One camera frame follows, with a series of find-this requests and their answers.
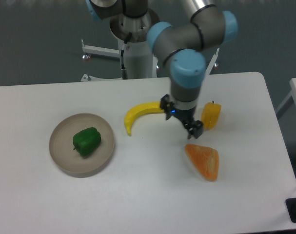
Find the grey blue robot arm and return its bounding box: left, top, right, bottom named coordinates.
left=86, top=0, right=238, bottom=138

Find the black box at edge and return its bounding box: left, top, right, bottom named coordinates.
left=285, top=198, right=296, bottom=223

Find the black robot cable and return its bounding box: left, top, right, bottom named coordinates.
left=120, top=32, right=133, bottom=79

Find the yellow toy banana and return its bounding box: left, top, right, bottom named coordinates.
left=124, top=101, right=164, bottom=136

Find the yellow toy bell pepper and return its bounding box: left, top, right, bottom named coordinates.
left=201, top=101, right=221, bottom=129

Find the green toy bell pepper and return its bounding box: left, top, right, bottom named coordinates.
left=73, top=127, right=101, bottom=157

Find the orange toy fruit wedge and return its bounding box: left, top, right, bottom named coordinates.
left=185, top=144, right=219, bottom=181

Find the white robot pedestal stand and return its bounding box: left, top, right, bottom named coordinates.
left=82, top=0, right=226, bottom=79

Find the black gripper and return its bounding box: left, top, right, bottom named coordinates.
left=160, top=94, right=203, bottom=139

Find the beige round plate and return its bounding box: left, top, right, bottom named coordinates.
left=49, top=113, right=115, bottom=178

